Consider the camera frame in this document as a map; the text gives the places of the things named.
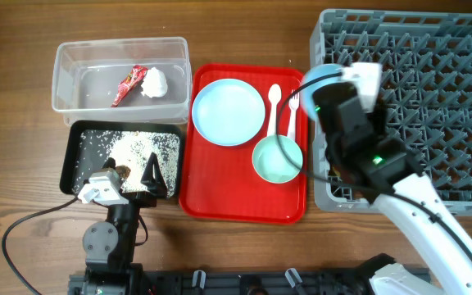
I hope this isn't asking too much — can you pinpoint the white napkin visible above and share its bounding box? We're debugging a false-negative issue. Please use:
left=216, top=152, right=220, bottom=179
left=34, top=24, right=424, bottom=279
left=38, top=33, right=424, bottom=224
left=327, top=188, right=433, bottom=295
left=141, top=67, right=168, bottom=98

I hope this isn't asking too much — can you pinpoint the red ketchup packet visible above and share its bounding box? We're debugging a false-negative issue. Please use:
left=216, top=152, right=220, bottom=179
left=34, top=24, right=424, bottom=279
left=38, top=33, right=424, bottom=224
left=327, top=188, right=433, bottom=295
left=111, top=65, right=148, bottom=107

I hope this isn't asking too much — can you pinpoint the small light blue bowl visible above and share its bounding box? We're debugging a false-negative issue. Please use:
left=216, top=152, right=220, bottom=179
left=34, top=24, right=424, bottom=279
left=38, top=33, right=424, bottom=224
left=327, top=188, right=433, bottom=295
left=300, top=64, right=343, bottom=121

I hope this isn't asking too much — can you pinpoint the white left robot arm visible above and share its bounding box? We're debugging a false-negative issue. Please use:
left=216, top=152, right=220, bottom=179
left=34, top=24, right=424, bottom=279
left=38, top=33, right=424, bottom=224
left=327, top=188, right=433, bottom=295
left=67, top=154, right=167, bottom=294

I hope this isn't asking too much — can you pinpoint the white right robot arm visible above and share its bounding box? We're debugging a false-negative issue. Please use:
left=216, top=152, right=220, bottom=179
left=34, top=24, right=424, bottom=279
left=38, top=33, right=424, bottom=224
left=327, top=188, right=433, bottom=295
left=294, top=79, right=472, bottom=294

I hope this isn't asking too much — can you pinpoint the black waste tray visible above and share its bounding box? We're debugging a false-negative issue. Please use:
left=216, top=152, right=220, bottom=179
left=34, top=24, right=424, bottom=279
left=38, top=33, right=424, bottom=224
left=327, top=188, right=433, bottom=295
left=60, top=120, right=184, bottom=197

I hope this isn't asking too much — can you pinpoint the grey dishwasher rack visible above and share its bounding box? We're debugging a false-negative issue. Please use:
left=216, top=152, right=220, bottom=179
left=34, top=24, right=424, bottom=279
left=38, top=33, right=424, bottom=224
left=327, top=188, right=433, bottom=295
left=310, top=9, right=472, bottom=216

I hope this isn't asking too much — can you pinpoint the spilled rice pile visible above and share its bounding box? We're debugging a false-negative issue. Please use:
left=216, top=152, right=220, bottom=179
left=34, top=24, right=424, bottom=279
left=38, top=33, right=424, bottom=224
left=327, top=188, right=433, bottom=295
left=71, top=129, right=180, bottom=197

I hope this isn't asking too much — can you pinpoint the clear plastic bin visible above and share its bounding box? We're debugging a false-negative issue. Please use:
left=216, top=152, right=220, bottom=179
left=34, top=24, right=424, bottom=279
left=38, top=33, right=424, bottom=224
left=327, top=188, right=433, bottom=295
left=52, top=37, right=192, bottom=125

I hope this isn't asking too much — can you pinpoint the light blue plate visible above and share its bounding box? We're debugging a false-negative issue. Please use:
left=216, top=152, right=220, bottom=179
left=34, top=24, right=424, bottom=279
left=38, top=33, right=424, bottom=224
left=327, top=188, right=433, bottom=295
left=192, top=79, right=266, bottom=147

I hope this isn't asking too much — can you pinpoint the mint green bowl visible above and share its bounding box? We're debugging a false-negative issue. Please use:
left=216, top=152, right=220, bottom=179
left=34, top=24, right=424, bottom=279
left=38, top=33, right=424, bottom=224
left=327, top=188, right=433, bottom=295
left=252, top=135, right=303, bottom=184

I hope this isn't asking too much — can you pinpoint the white plastic spoon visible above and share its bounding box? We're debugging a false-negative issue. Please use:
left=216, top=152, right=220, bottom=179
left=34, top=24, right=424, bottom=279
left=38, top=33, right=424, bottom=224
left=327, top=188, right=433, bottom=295
left=267, top=84, right=282, bottom=136

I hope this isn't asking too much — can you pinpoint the pink plastic fork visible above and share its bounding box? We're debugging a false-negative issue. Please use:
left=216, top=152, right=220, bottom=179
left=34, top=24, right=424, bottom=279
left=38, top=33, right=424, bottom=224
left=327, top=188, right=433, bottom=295
left=287, top=93, right=300, bottom=141

